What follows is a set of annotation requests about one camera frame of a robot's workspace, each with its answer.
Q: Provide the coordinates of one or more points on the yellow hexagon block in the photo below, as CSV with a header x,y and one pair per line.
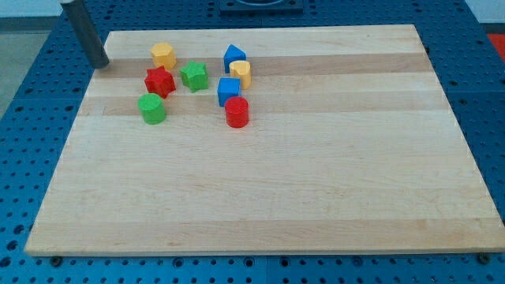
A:
x,y
163,55

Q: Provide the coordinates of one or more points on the green star block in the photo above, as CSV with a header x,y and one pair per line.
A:
x,y
194,76

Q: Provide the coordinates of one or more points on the red star block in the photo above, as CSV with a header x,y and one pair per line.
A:
x,y
160,82

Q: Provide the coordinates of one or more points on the red cylinder block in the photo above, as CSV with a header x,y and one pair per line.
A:
x,y
237,112

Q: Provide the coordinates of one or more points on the blue cube block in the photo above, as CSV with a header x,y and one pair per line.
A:
x,y
227,88

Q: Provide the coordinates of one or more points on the wooden board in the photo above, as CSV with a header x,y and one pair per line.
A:
x,y
351,148

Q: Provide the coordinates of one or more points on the yellow heart block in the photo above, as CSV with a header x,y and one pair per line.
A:
x,y
241,69

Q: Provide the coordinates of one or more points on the blue triangle block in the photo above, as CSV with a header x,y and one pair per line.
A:
x,y
232,54

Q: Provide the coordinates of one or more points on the green cylinder block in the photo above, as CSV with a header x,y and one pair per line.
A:
x,y
151,108

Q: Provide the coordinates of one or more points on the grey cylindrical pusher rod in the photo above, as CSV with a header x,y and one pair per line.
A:
x,y
86,33

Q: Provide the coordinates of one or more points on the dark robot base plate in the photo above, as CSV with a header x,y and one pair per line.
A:
x,y
232,7

